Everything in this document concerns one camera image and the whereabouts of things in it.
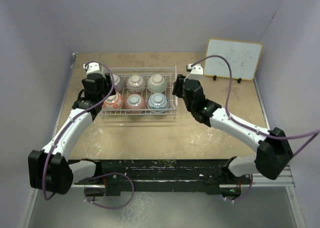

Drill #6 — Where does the dark purple patterned bowl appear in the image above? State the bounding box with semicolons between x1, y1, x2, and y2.
126;74;147;94

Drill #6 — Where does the white wire dish rack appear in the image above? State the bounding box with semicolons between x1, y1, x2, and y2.
99;65;179;120

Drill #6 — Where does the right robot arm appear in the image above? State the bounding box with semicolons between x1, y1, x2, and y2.
172;74;293;183

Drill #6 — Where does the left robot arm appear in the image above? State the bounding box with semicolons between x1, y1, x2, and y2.
27;73;116;194

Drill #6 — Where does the grey striped bowl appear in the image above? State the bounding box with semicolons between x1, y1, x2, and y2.
110;74;126;94

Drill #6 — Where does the red flower pattern bowl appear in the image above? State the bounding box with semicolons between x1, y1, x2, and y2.
102;92;124;110

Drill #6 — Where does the teal dash pattern bowl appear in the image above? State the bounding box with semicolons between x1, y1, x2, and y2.
147;74;168;93

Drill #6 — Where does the blue floral bowl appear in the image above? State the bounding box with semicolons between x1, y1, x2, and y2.
146;93;169;113

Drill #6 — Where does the pink floral bowl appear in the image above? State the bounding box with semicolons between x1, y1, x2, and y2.
123;94;147;113

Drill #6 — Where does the yellow framed whiteboard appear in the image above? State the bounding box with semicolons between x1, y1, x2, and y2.
203;39;263;81

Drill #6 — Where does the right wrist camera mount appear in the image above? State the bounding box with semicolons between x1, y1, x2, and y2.
185;64;204;81

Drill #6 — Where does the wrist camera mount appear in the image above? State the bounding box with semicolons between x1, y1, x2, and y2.
83;62;103;75
185;64;204;81

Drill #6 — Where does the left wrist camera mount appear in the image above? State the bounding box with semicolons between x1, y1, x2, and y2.
83;62;103;75

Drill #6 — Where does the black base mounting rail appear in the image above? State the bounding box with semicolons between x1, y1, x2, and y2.
76;159;251;197

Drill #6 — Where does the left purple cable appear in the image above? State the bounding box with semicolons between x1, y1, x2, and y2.
42;61;135;209

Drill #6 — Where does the purple cable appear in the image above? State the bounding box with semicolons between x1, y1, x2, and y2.
42;61;135;209
192;55;320;205

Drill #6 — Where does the aluminium extrusion frame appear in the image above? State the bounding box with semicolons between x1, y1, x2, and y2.
252;166;294;187

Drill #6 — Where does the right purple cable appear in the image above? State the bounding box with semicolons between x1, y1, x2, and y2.
192;55;320;205

